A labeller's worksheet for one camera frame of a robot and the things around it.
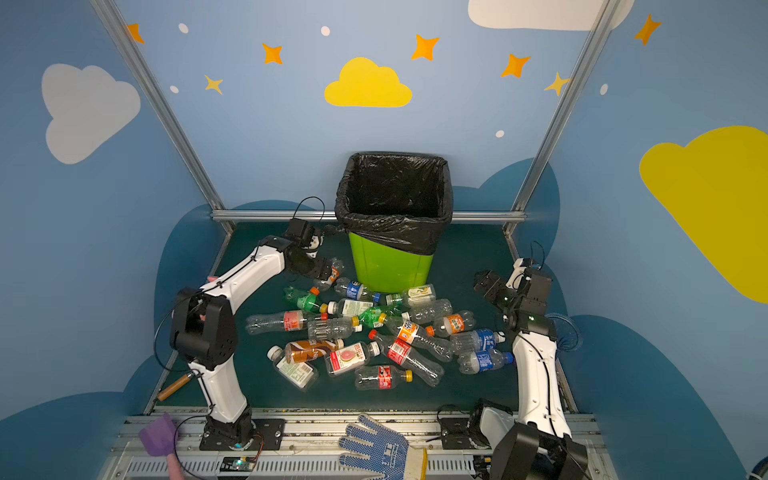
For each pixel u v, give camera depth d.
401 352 0.84
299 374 0.80
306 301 0.94
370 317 0.91
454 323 0.89
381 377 0.78
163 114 0.86
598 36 0.72
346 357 0.83
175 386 0.80
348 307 0.93
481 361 0.82
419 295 0.96
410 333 0.86
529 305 0.60
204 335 0.49
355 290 0.98
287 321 0.88
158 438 0.74
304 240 0.75
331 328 0.87
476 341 0.87
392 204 1.04
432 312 0.92
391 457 0.72
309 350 0.81
